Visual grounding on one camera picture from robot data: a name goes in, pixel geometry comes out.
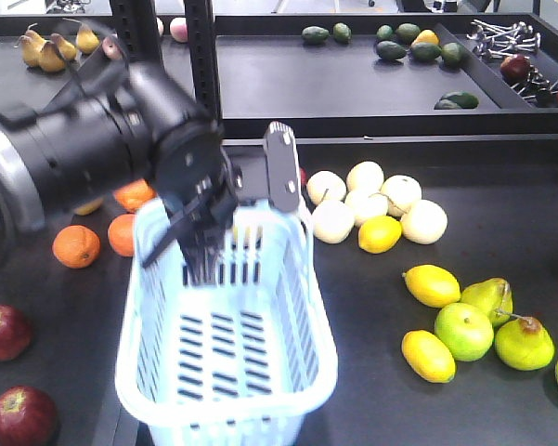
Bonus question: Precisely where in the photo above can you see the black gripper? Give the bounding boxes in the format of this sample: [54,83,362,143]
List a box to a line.
[141,121,301,268]

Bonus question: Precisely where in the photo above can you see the light blue plastic basket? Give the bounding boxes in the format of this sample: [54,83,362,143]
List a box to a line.
[115,200,338,445]

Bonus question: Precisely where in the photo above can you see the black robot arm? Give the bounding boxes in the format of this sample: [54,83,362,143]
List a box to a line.
[0,61,301,272]

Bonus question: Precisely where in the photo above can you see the large orange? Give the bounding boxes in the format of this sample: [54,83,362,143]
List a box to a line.
[113,179,157,213]

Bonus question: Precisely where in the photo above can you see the small orange right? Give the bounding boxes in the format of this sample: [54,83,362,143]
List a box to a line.
[108,214,135,257]

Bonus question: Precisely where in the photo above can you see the small orange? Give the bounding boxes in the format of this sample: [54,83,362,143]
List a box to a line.
[52,225,101,269]
[108,214,135,257]

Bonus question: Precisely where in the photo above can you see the small orange left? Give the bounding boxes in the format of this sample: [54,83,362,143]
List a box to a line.
[52,225,101,269]

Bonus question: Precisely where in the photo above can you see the yellow lemon centre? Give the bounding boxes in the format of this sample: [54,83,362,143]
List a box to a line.
[357,216,402,254]

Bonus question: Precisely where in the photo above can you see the yellow lemon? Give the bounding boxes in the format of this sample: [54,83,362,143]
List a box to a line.
[357,216,402,254]
[402,264,461,308]
[401,330,456,384]

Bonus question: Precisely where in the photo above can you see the dark red apple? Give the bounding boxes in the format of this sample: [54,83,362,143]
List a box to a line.
[0,305,33,361]
[0,386,58,446]

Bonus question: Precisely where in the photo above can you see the yellow lemon upper right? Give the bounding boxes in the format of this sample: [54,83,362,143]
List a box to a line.
[402,264,461,308]

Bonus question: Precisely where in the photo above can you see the yellow lemon lower right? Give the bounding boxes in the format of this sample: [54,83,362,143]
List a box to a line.
[401,330,456,384]

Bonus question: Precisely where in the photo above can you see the dark red apple front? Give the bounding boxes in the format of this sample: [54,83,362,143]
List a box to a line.
[0,386,58,446]

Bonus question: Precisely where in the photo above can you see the green apple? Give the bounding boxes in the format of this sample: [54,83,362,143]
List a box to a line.
[435,302,494,362]

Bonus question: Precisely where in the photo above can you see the green yellow pear behind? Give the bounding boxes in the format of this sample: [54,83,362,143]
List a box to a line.
[460,278,513,328]

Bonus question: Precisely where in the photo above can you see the green pear right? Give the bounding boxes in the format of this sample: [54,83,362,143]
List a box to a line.
[494,316,555,372]

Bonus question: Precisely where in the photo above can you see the black upright post right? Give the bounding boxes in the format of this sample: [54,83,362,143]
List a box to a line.
[184,0,222,121]

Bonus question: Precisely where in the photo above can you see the black upright post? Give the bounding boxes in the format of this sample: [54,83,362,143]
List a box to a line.
[184,0,222,121]
[109,0,162,66]

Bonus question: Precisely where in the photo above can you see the black upright post left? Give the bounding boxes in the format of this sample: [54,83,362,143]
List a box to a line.
[109,0,162,66]

